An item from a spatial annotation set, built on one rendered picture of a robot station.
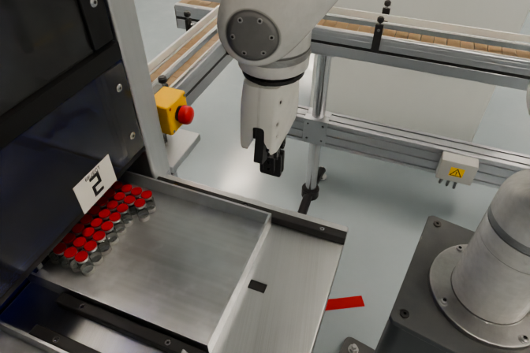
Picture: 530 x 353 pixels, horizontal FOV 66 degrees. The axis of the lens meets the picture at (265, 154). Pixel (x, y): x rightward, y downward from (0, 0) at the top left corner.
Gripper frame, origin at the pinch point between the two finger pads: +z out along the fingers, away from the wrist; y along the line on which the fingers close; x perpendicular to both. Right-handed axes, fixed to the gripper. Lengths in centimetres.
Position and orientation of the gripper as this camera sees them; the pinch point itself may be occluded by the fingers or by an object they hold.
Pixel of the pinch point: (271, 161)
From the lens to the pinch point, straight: 58.9
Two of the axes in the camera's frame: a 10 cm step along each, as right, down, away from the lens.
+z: 0.0, 7.5, 6.6
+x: 9.3, 2.4, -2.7
